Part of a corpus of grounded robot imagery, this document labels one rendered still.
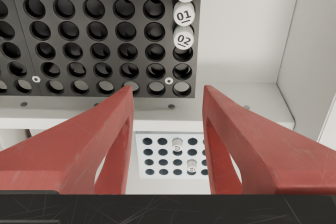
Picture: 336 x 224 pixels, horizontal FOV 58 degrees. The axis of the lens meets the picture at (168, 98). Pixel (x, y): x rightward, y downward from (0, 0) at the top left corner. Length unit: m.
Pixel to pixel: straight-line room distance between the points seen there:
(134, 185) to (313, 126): 0.35
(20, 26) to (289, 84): 0.21
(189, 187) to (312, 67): 0.33
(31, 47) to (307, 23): 0.19
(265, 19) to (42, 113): 0.20
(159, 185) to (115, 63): 0.33
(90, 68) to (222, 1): 0.12
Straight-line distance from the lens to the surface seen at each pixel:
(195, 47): 0.20
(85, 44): 0.20
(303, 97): 0.25
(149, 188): 0.52
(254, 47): 0.28
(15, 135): 0.48
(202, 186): 0.51
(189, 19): 0.18
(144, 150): 0.41
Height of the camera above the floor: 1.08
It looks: 55 degrees down
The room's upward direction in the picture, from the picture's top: 177 degrees counter-clockwise
